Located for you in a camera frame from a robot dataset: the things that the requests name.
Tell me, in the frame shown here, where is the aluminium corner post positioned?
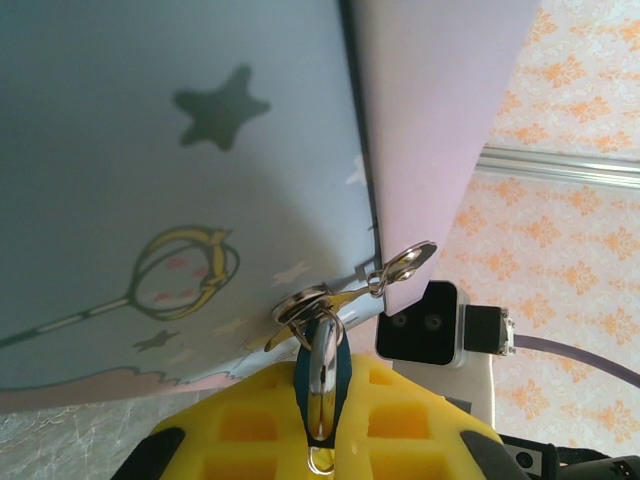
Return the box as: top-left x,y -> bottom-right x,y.
473,143 -> 640,190

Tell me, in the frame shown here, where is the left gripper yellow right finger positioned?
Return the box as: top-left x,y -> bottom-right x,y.
331,353 -> 527,480

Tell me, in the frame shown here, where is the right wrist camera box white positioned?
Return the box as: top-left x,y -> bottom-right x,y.
374,280 -> 517,432

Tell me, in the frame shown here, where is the cartoon print tin box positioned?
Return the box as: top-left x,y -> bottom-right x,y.
0,0 -> 544,414

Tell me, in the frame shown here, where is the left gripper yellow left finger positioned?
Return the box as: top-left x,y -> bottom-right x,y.
115,361 -> 315,480

